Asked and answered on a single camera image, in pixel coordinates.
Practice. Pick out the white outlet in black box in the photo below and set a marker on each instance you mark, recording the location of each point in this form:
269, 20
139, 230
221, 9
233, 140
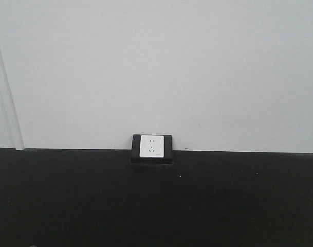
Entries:
151, 150

